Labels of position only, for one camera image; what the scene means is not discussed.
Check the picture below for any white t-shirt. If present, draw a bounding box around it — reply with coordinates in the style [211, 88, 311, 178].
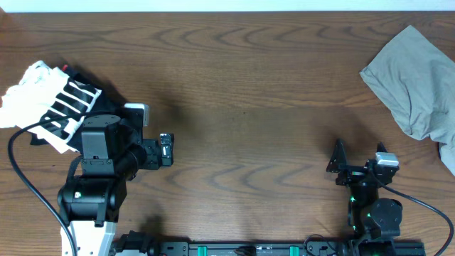
[0, 60, 104, 154]

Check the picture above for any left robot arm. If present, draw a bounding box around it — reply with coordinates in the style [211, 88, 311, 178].
[58, 114, 174, 255]

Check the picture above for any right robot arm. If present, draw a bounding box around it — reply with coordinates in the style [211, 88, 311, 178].
[326, 139, 426, 256]

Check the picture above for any grey-olive garment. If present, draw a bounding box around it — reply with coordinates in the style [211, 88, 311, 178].
[360, 26, 454, 173]

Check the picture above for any black folded garment red trim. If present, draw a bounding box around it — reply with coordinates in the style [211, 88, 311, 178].
[19, 63, 124, 152]

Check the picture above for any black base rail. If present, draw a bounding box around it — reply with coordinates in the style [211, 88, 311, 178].
[112, 230, 426, 256]

